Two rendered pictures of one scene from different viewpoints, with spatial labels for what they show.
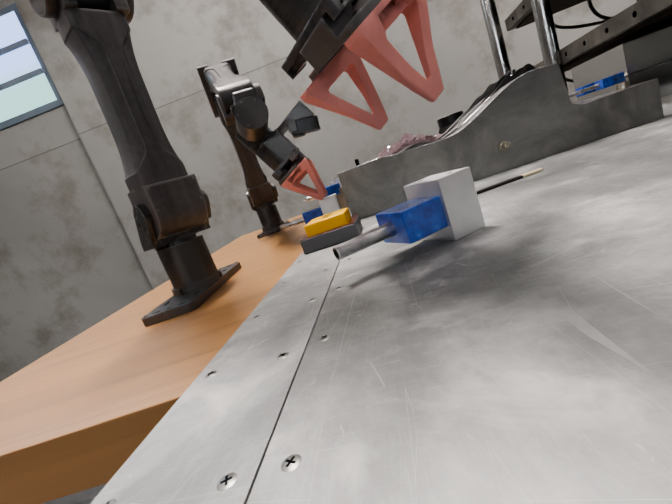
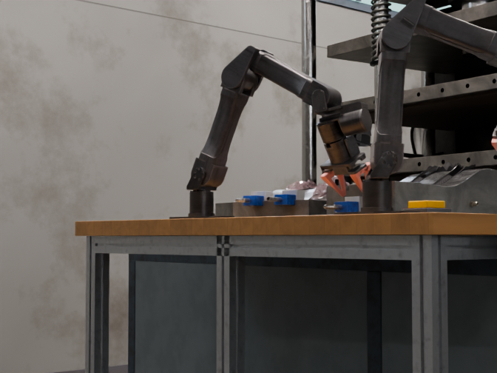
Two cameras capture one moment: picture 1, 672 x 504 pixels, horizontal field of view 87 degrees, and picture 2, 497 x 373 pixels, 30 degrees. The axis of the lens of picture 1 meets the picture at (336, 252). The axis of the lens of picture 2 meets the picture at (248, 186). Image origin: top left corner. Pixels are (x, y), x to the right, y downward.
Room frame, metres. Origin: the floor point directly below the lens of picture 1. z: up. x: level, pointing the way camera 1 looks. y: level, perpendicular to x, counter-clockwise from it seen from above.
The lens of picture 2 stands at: (-0.69, 1.80, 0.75)
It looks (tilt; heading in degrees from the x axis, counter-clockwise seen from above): 3 degrees up; 314
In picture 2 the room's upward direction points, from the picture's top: straight up
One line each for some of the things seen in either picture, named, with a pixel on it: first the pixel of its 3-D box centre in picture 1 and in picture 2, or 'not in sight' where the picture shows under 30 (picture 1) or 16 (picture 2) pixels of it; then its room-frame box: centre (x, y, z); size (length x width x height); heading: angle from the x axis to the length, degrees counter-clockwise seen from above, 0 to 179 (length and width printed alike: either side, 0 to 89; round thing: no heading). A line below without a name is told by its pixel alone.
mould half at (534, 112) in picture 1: (466, 138); (429, 195); (0.70, -0.32, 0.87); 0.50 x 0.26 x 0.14; 79
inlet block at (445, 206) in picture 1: (401, 224); not in sight; (0.30, -0.06, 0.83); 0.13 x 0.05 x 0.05; 111
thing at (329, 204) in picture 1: (309, 217); (343, 207); (0.72, 0.03, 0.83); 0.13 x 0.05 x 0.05; 85
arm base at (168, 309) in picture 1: (190, 265); (377, 197); (0.49, 0.20, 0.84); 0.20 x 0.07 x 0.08; 176
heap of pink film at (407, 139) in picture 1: (405, 147); (322, 188); (1.06, -0.30, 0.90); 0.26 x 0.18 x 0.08; 96
